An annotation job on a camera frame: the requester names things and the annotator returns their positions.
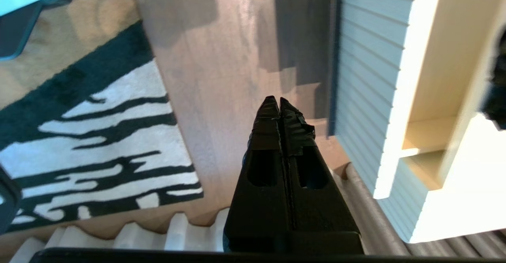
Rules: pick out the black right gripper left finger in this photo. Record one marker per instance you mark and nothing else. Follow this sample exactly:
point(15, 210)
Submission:
point(261, 199)

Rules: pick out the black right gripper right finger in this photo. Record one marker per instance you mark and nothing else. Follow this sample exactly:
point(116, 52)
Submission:
point(316, 215)

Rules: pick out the white fluted drawer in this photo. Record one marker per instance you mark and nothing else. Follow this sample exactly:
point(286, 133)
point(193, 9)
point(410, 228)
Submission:
point(367, 57)

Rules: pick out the black folding umbrella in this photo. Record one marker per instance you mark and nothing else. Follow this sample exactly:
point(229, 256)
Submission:
point(499, 89)

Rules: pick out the white TV cabinet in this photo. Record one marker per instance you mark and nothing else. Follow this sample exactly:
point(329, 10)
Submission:
point(466, 199)

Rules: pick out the grey pleated curtain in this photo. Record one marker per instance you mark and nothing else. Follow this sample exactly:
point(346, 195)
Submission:
point(371, 215)

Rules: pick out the black white beige rug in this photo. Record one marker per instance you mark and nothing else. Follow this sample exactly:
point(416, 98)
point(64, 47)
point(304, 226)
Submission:
point(99, 136)

